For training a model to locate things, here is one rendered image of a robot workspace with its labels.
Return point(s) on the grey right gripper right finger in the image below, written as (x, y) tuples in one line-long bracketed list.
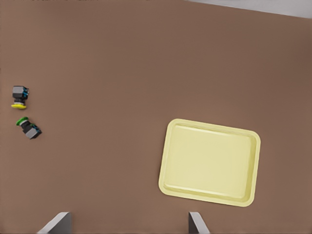
[(197, 224)]

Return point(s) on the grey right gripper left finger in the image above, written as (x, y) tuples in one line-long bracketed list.
[(58, 224)]

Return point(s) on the yellow-capped push-button switch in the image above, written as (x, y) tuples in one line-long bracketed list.
[(19, 96)]

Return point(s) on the pale yellow rectangular tray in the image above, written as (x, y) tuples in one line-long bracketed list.
[(209, 162)]

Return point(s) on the green-capped push-button switch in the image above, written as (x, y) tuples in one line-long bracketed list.
[(28, 127)]

